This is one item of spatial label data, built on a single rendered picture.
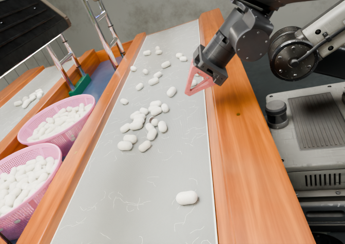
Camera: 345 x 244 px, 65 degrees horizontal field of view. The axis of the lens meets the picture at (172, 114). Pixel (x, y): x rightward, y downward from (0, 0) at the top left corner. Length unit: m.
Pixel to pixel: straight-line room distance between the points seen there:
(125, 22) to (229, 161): 2.65
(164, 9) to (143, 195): 2.47
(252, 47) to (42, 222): 0.49
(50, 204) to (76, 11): 2.78
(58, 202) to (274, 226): 0.40
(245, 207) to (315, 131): 0.60
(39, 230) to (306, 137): 0.77
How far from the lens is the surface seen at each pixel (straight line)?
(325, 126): 1.00
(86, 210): 0.58
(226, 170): 0.47
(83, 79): 1.40
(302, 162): 0.88
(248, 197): 0.43
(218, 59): 0.55
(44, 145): 0.83
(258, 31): 0.47
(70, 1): 3.24
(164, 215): 0.48
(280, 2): 0.47
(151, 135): 0.64
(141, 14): 2.94
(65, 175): 0.65
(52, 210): 0.59
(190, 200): 0.46
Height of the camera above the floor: 1.10
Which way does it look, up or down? 30 degrees down
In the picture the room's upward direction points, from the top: 21 degrees counter-clockwise
